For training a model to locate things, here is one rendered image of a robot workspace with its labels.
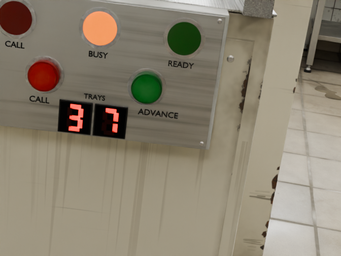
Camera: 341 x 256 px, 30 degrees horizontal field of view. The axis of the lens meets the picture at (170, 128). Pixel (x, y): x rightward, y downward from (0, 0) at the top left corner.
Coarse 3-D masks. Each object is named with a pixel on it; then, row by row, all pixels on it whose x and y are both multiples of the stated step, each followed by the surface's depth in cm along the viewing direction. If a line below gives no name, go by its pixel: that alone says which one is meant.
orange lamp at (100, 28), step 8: (88, 16) 60; (96, 16) 59; (104, 16) 59; (88, 24) 60; (96, 24) 60; (104, 24) 60; (112, 24) 60; (88, 32) 60; (96, 32) 60; (104, 32) 60; (112, 32) 60; (88, 40) 60; (96, 40) 60; (104, 40) 60
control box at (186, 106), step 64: (0, 0) 59; (64, 0) 59; (128, 0) 60; (0, 64) 62; (64, 64) 61; (128, 64) 61; (192, 64) 61; (64, 128) 64; (128, 128) 64; (192, 128) 64
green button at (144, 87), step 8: (136, 80) 61; (144, 80) 61; (152, 80) 61; (136, 88) 61; (144, 88) 61; (152, 88) 61; (160, 88) 61; (136, 96) 61; (144, 96) 61; (152, 96) 61
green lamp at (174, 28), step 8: (176, 24) 60; (184, 24) 60; (192, 24) 60; (168, 32) 60; (176, 32) 60; (184, 32) 60; (192, 32) 60; (168, 40) 60; (176, 40) 60; (184, 40) 60; (192, 40) 60; (200, 40) 60; (176, 48) 60; (184, 48) 60; (192, 48) 60
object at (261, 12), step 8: (240, 0) 62; (248, 0) 59; (256, 0) 59; (264, 0) 59; (272, 0) 59; (240, 8) 62; (248, 8) 59; (256, 8) 59; (264, 8) 59; (272, 8) 59; (256, 16) 60; (264, 16) 60
